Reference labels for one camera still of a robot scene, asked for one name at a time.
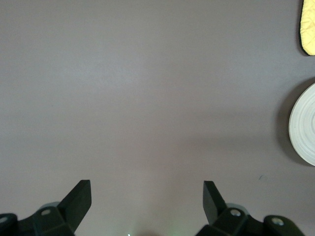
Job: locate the round wooden plate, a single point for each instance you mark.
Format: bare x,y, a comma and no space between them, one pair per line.
305,125

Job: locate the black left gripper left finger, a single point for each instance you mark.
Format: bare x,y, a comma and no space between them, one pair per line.
69,211

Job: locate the brown table cover sheet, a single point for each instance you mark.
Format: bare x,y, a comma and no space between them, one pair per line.
147,86

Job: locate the yellow quilted oven mitt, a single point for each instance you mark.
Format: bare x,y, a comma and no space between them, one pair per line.
308,27

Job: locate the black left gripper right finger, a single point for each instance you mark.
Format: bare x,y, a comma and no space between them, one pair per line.
216,216

